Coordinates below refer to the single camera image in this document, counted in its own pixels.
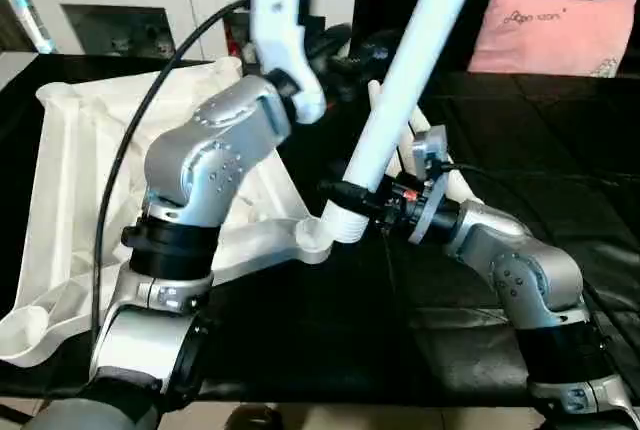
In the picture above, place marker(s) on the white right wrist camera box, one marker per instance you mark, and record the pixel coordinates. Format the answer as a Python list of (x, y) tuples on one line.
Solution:
[(430, 150)]

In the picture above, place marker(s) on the pink printed pillow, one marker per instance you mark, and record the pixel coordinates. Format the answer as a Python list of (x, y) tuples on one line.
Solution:
[(555, 35)]

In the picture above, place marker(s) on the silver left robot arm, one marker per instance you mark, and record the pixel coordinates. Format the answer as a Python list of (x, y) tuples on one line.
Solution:
[(210, 170)]

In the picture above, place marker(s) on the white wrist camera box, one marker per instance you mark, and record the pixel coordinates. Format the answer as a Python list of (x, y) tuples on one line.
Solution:
[(430, 150), (285, 20)]

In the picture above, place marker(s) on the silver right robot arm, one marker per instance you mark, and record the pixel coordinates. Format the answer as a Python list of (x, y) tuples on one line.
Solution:
[(530, 280)]

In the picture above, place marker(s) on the white plastic table leg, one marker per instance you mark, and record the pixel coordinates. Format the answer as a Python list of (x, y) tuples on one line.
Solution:
[(460, 187), (375, 100), (410, 147), (420, 40)]

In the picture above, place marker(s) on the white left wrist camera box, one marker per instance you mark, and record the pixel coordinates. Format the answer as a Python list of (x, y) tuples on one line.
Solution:
[(285, 20)]

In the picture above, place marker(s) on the black work mat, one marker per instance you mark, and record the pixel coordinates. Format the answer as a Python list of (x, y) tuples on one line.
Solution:
[(560, 150)]

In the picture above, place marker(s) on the light blue pole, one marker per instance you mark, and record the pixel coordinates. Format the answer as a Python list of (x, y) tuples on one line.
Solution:
[(25, 0)]

